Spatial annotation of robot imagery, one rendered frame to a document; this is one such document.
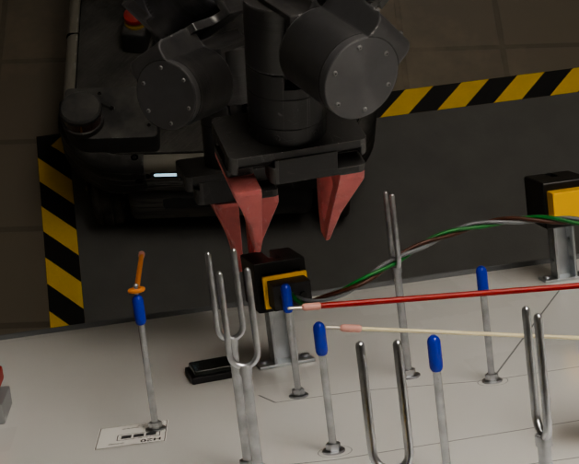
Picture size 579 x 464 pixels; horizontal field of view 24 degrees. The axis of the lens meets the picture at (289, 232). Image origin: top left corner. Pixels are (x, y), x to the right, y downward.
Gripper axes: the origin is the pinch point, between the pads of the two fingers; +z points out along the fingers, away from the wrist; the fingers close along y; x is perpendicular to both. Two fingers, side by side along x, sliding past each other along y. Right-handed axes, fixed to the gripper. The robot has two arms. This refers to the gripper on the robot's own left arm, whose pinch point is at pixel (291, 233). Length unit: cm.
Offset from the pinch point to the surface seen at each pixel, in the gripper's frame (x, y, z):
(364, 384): -41.8, -7.7, -20.1
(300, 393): -9.0, -1.9, 8.2
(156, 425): -10.5, -13.0, 7.3
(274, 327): 2.5, -1.0, 10.7
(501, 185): 113, 69, 74
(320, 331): -18.2, -2.9, -4.5
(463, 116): 129, 68, 67
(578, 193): 11.2, 30.1, 8.6
